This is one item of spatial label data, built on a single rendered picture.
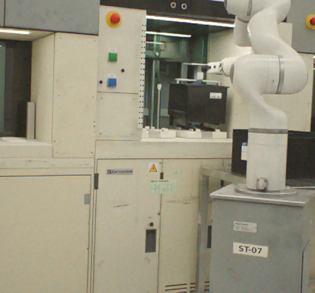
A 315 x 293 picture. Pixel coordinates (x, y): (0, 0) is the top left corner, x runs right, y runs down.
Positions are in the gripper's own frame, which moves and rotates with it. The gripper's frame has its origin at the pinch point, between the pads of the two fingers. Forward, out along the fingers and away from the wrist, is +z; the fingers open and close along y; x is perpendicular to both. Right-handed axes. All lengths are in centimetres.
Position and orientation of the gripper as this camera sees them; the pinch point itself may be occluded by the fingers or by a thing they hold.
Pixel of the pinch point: (210, 69)
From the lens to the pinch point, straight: 272.9
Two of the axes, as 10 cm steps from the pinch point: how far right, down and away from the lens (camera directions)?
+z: -4.0, -0.6, 9.1
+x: 0.4, -10.0, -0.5
